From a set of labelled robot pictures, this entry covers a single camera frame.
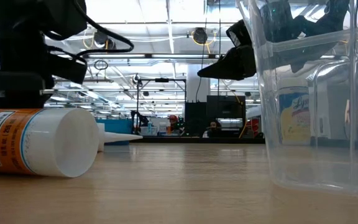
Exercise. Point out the black metal frame rig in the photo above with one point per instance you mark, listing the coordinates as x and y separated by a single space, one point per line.
137 102

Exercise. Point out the black cabinet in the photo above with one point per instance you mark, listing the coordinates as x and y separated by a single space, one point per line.
225 107

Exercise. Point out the blue plastic bin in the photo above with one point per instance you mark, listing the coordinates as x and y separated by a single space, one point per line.
117 127

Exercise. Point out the long ceiling light bar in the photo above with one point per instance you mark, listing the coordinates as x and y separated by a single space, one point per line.
166 56

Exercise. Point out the person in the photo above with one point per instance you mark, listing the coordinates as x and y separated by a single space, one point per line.
213 126
173 119

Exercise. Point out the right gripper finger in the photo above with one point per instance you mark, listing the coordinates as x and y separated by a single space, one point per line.
232 65
242 32

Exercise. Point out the black table frame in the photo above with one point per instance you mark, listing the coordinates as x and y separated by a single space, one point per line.
182 140

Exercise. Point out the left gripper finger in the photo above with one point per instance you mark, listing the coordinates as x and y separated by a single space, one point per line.
17 102

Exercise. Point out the clear plastic container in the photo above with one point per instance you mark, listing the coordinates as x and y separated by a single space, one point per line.
322 174

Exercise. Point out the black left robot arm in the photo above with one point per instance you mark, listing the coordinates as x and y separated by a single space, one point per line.
67 15

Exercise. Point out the orange sealant tube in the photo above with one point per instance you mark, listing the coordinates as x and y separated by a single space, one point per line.
42 143

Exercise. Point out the Lysol wipes canister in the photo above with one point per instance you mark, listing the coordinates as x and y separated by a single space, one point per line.
295 115

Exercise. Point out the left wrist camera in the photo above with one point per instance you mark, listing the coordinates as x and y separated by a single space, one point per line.
70 70

